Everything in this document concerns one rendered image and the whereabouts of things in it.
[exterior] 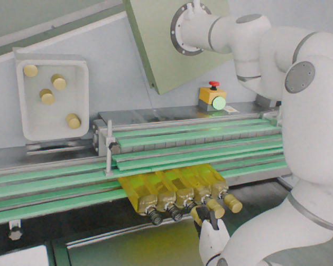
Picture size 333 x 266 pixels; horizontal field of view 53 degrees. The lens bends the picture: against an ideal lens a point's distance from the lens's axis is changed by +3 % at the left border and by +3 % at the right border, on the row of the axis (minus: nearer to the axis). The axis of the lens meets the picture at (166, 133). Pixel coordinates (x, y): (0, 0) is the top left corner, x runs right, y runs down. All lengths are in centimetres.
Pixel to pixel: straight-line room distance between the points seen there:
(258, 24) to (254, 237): 46
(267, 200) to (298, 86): 83
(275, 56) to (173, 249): 58
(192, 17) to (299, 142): 59
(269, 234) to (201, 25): 58
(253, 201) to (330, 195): 75
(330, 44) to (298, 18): 77
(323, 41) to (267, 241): 35
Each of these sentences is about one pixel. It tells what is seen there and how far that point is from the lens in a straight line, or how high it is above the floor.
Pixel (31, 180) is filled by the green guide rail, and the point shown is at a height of 92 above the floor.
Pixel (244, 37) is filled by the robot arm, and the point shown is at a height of 111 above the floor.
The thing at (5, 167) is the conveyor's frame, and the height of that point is 87.
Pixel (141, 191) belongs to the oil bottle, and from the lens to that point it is 89.
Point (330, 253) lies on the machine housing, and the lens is 119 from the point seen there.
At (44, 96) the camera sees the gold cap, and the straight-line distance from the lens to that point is 96.
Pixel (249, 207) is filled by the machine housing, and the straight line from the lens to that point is 125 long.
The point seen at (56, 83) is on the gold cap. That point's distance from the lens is 95.
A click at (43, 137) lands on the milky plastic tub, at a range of 98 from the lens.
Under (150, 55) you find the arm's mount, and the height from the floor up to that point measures 83.
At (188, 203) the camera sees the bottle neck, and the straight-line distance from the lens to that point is 91.
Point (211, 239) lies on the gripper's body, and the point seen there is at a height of 128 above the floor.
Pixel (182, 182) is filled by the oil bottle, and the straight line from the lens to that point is 95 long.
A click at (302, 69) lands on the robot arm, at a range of 54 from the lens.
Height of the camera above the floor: 172
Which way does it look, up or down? 54 degrees down
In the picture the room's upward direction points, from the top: 134 degrees clockwise
